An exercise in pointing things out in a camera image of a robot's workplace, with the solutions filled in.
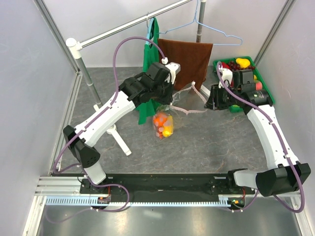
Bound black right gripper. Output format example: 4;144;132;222
204;83;241;111

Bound orange toy fruit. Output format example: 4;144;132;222
153;112;168;128

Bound clear pink-dotted zip bag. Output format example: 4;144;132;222
152;82;210;140

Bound red toy chili pepper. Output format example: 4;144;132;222
156;126;164;139

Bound yellow toy corn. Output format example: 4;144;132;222
163;115;174;138

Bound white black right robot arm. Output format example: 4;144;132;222
205;67;311;197

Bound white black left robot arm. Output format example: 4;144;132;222
63;62;181;193

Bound green plastic tray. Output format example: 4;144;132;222
213;56;274;113

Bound red toy bell pepper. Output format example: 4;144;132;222
217;61;229;71

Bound green shirt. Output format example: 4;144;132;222
137;17;160;126

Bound dark red toy grapes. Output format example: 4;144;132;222
227;61;256;71

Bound yellow toy pear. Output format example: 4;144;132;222
235;58;251;69

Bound brown towel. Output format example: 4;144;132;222
158;38;213;90

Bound white metal clothes rack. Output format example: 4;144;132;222
65;0;206;156

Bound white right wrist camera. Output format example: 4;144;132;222
219;68;233;89

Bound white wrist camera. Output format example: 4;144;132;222
161;57;181;84
219;68;233;89

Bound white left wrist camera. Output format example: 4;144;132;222
161;57;181;84

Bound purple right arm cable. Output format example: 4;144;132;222
216;61;304;213

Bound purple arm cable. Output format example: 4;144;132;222
216;61;304;213
45;36;169;223

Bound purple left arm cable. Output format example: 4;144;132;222
45;36;169;223

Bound light blue wire hanger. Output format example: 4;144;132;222
159;0;243;47

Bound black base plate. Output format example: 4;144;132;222
80;174;254;197

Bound grey slotted cable duct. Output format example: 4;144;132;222
45;196;231;207

